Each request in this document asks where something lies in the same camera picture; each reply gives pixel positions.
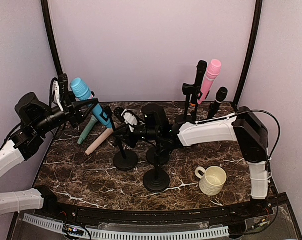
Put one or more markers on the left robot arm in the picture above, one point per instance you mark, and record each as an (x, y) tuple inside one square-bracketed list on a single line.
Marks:
[(25, 139)]

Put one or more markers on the black corner post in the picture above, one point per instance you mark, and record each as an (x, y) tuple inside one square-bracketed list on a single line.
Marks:
[(50, 36), (249, 53)]

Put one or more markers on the cream ribbed mug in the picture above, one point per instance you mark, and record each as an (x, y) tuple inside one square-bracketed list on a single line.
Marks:
[(211, 180)]

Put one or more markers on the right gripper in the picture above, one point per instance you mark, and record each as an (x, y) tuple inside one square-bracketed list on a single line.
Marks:
[(128, 138)]

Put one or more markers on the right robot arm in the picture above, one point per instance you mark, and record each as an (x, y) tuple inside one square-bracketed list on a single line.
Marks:
[(243, 127)]

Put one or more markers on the black front rail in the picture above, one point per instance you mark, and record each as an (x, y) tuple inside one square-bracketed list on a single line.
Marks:
[(230, 214)]

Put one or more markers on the black stand of beige microphone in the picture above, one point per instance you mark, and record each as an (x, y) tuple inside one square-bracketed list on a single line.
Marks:
[(159, 153)]

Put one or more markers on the black stand of blue microphone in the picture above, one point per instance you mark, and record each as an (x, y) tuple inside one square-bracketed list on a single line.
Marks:
[(124, 160)]

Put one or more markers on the beige microphone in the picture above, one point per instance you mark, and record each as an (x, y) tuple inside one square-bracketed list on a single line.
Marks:
[(96, 143)]

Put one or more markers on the mint green microphone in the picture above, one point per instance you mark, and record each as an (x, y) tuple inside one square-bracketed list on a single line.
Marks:
[(87, 130)]

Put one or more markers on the white cable duct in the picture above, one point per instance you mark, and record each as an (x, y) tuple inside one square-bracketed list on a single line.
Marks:
[(93, 233)]

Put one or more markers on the black stand of green microphone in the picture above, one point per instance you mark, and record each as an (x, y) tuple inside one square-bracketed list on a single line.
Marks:
[(156, 179)]

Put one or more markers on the small black microphone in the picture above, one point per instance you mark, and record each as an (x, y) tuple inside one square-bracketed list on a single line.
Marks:
[(219, 98)]

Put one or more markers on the black left corner post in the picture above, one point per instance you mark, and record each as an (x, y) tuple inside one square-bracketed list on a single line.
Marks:
[(50, 36)]

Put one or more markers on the black stand of pink microphone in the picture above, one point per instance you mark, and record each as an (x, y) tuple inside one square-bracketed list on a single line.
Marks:
[(182, 118)]

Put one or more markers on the tall black microphone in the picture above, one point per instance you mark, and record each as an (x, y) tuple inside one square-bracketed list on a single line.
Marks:
[(200, 72)]

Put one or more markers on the black right corner post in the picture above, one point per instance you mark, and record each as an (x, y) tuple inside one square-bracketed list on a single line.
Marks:
[(249, 53)]

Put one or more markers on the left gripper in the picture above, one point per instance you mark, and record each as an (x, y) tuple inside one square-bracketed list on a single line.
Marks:
[(73, 114)]

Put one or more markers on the black stand of tall microphone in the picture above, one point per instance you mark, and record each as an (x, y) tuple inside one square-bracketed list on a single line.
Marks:
[(187, 90)]

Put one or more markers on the pink microphone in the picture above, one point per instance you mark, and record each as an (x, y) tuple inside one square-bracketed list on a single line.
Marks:
[(212, 72)]

